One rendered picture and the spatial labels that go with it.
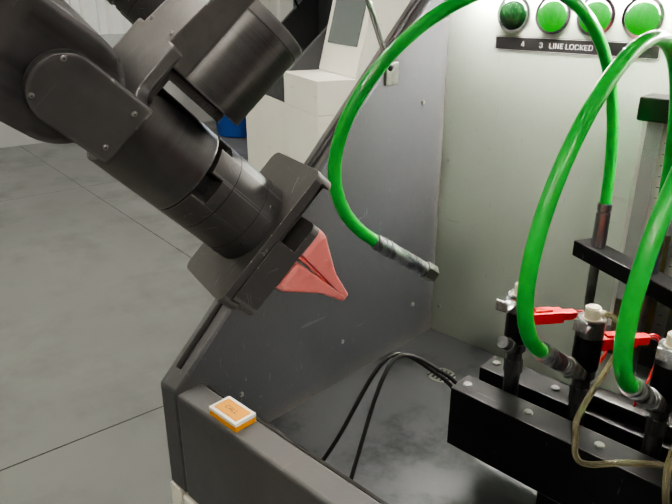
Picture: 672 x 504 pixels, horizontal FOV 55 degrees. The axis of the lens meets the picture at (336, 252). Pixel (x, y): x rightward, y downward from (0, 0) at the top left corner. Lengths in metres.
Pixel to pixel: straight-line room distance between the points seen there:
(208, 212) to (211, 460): 0.49
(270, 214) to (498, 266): 0.73
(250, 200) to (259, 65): 0.08
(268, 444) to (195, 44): 0.49
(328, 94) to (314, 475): 2.89
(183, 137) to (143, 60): 0.04
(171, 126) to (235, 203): 0.06
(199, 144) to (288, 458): 0.43
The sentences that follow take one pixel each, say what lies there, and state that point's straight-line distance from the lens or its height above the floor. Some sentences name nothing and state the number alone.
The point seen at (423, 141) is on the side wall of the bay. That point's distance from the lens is 1.06.
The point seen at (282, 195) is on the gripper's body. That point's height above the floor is 1.29.
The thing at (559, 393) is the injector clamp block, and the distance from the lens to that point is 0.80.
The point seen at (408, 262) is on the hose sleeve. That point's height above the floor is 1.13.
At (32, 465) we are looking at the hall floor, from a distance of 2.38.
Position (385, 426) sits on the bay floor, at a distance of 0.96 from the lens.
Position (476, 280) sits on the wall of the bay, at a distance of 1.12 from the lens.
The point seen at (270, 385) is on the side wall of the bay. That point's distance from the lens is 0.94.
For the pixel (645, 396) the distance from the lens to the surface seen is 0.61.
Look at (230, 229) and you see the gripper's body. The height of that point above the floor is 1.28.
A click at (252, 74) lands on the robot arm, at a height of 1.37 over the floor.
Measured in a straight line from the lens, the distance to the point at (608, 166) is 0.87.
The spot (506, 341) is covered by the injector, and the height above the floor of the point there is 1.05.
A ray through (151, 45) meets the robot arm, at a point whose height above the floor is 1.38.
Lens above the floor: 1.41
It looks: 22 degrees down
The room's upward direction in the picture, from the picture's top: straight up
